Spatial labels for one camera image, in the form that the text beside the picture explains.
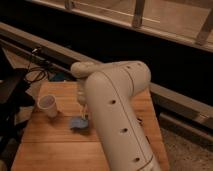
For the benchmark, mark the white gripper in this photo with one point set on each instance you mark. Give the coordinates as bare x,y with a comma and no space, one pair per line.
81,97

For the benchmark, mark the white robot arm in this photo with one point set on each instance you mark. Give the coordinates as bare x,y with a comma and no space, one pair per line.
106,90

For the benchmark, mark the white paper cup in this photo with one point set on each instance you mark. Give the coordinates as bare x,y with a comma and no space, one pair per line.
47,104

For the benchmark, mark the black device at left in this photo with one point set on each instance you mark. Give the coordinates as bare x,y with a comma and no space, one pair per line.
13,87

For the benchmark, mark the metal rail beam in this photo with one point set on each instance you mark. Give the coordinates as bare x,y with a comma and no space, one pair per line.
182,77

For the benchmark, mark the wooden railing frame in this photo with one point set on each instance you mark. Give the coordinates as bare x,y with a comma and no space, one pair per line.
188,22

